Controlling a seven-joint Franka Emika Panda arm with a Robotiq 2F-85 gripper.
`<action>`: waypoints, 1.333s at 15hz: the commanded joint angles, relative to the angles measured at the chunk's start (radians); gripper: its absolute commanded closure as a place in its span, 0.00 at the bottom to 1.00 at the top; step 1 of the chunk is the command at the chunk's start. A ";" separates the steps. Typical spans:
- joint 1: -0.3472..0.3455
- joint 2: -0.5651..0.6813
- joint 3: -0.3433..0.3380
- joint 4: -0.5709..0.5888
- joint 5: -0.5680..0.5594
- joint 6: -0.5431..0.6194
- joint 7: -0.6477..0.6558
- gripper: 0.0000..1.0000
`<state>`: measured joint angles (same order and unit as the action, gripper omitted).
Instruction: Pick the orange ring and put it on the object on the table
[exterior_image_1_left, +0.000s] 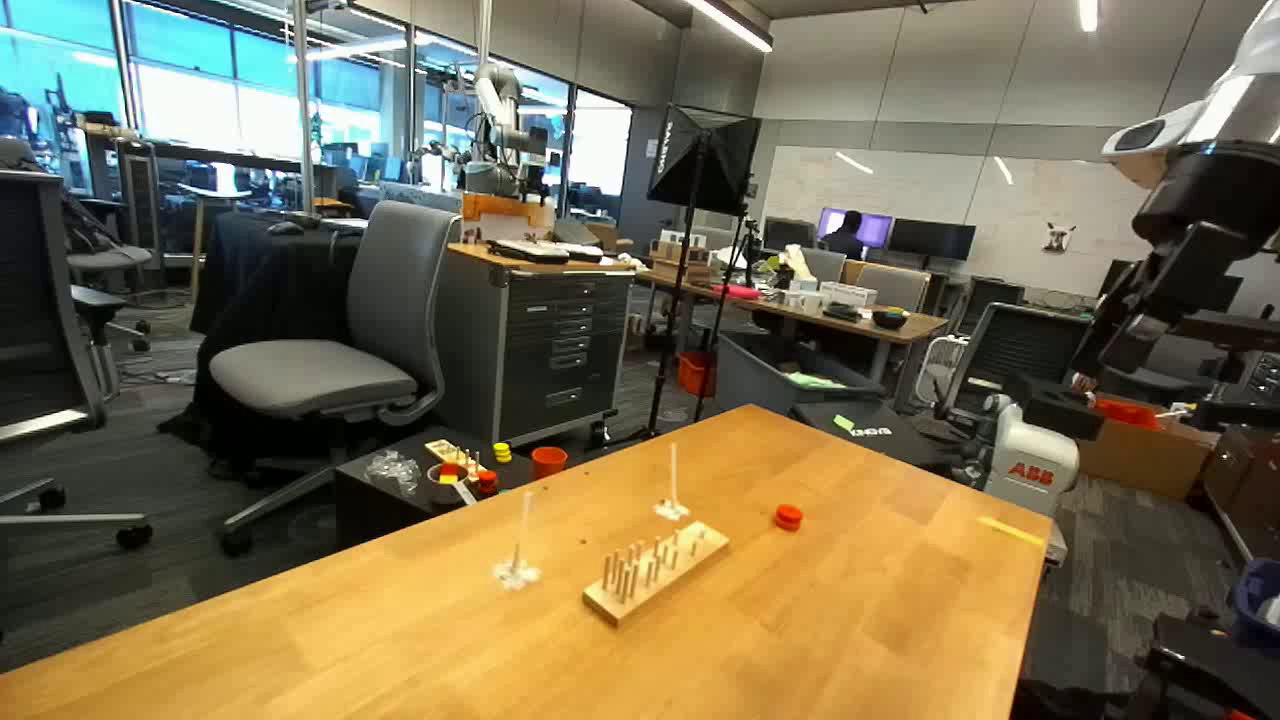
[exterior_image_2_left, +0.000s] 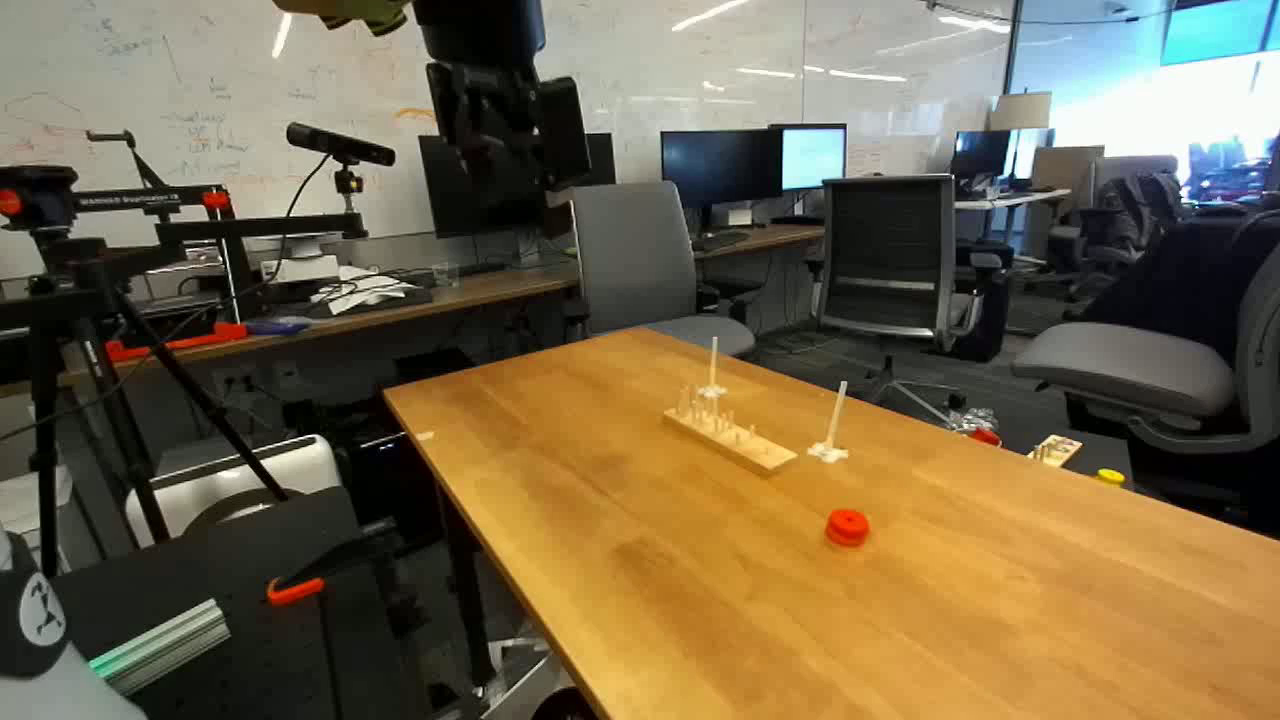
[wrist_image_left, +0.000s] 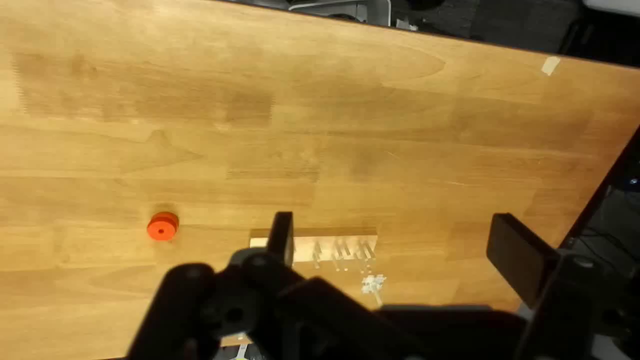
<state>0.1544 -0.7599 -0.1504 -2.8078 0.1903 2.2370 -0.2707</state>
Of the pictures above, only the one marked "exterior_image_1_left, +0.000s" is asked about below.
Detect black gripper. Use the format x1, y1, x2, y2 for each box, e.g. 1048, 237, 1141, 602
1132, 134, 1280, 250

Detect white ABB robot base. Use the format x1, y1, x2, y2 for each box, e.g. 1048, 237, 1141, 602
979, 392, 1085, 519

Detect red plastic object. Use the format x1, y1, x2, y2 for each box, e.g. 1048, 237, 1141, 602
1093, 392, 1167, 431

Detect grey monitor back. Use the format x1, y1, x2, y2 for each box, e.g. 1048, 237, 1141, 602
960, 300, 1100, 408

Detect black flat monitor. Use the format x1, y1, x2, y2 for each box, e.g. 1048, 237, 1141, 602
888, 215, 979, 267

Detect brown box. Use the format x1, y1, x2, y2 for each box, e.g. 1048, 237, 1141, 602
1197, 423, 1280, 565

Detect beige chair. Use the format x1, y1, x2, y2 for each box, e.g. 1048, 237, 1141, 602
849, 259, 937, 319

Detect purple screen monitor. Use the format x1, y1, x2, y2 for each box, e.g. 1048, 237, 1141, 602
812, 205, 901, 256

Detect black side table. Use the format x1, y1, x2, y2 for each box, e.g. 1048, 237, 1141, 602
795, 396, 995, 480

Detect long wooden desk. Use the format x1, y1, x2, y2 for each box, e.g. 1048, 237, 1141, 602
636, 256, 953, 392

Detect yellow tape strip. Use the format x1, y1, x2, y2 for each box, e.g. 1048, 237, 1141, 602
977, 511, 1055, 552

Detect blue bin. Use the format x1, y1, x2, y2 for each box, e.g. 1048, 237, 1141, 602
1233, 554, 1280, 646

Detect black equipment case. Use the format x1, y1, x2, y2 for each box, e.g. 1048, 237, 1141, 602
1141, 611, 1280, 720

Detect black softbox light stand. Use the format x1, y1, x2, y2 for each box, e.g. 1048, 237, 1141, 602
643, 104, 766, 438

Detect ceiling light strip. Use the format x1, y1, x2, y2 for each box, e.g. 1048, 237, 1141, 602
679, 0, 775, 56

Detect dark grey storage bin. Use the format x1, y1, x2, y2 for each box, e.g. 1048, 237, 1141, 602
714, 333, 888, 420

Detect orange bucket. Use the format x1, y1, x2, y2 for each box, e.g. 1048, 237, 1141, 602
672, 343, 719, 398

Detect clear peg stand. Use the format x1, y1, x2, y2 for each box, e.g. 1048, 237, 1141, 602
487, 484, 547, 596
650, 438, 694, 523

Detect wooden board clear pegs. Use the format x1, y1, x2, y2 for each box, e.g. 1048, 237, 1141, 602
578, 517, 734, 627

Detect black keyboard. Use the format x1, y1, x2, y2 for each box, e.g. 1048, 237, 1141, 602
485, 231, 612, 267

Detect grey drawer cabinet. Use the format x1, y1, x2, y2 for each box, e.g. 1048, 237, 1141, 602
435, 241, 641, 453

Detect orange cardboard box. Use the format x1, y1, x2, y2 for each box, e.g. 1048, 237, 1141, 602
460, 191, 561, 246

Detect tan wooden block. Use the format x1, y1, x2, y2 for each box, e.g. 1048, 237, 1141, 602
421, 437, 487, 472

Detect grey office chair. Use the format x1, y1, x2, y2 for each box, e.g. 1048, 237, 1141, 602
205, 197, 462, 559

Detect clear plastic bag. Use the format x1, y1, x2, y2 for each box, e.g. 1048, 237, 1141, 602
358, 444, 425, 492

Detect black low table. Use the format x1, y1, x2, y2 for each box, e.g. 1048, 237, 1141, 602
331, 423, 592, 546

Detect white vertical pole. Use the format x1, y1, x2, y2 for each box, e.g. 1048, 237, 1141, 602
293, 0, 320, 215

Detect black draped cloth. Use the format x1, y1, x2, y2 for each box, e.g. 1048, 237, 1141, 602
155, 207, 374, 465

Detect black office chair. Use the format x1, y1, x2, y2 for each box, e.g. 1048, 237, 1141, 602
0, 162, 155, 554

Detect wall whiteboard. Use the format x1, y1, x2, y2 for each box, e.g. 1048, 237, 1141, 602
762, 138, 1165, 300

